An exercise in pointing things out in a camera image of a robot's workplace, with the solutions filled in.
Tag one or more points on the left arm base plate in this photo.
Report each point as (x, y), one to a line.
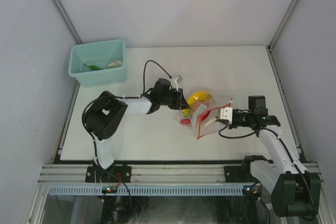
(109, 174)

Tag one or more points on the yellow fake banana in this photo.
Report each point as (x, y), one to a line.
(196, 99)

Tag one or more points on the green fake chili pepper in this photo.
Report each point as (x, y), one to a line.
(93, 67)

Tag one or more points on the teal plastic bin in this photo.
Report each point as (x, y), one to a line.
(100, 54)

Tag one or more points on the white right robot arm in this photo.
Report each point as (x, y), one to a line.
(295, 191)

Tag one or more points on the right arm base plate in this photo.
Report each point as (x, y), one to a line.
(236, 174)

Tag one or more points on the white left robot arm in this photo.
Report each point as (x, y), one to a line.
(102, 116)

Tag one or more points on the blue slotted cable duct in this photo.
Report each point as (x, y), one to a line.
(153, 190)

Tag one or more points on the red fake watermelon slice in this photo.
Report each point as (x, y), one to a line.
(205, 115)

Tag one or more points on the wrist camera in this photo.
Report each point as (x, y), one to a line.
(175, 81)
(226, 113)

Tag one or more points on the red fake chili pepper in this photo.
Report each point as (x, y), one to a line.
(185, 121)

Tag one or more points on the clear zip top bag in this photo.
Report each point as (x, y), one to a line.
(212, 124)

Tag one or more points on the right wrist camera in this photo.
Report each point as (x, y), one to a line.
(226, 113)

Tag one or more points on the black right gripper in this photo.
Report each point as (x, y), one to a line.
(232, 126)

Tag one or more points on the aluminium frame rail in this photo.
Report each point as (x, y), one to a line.
(142, 174)

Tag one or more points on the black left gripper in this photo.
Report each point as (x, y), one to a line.
(180, 103)

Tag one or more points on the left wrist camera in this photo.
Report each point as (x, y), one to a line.
(175, 81)

